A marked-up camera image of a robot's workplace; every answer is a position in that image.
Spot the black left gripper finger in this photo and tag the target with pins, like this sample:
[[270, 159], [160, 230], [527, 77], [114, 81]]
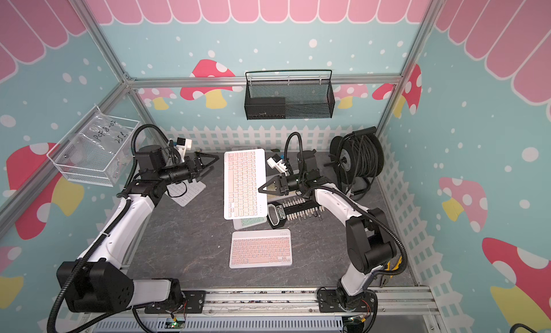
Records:
[[205, 160], [205, 172]]

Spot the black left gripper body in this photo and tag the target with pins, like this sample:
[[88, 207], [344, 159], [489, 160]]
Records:
[[179, 172]]

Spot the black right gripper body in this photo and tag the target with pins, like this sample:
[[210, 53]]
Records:
[[295, 182]]

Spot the white key white keyboard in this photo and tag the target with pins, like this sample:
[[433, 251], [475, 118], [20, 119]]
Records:
[[184, 192]]

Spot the pink key keyboard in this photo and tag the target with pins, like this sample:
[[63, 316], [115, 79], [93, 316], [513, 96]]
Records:
[[244, 173], [257, 249]]

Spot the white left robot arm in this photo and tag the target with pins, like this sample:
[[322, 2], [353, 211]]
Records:
[[95, 282]]

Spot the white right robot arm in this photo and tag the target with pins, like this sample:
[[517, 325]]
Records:
[[374, 250]]

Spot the near green key keyboard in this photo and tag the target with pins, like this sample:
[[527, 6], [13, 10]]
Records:
[[240, 224]]

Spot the plastic bag in basket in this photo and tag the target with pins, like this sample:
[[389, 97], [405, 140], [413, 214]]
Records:
[[103, 137]]

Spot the black box in basket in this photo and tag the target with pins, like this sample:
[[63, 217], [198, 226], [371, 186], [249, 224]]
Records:
[[265, 108]]

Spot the black cable reel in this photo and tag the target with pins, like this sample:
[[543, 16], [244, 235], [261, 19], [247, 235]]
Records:
[[357, 159]]

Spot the clear wire wall basket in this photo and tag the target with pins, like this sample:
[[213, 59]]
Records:
[[70, 160]]

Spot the black wire mesh basket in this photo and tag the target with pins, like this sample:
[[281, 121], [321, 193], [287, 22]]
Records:
[[309, 93]]

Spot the yellow handled pliers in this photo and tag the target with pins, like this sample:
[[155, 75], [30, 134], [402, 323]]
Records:
[[396, 266]]

